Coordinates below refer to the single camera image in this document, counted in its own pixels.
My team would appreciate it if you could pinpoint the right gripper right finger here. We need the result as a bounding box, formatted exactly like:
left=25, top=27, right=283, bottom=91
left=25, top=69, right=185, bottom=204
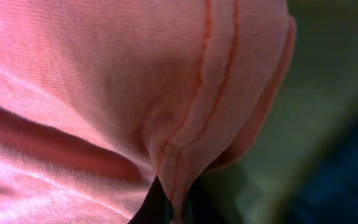
left=185, top=177, right=226, bottom=224

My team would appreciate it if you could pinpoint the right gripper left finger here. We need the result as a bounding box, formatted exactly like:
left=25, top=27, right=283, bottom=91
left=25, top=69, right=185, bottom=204
left=129, top=176, right=172, bottom=224

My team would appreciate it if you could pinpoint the navy blue garment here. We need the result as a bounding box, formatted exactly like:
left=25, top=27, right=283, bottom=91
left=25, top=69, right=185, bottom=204
left=283, top=121, right=358, bottom=224

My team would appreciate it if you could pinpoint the orange soccer t-shirt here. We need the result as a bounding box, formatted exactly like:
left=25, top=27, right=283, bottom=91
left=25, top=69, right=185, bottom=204
left=0, top=0, right=296, bottom=223

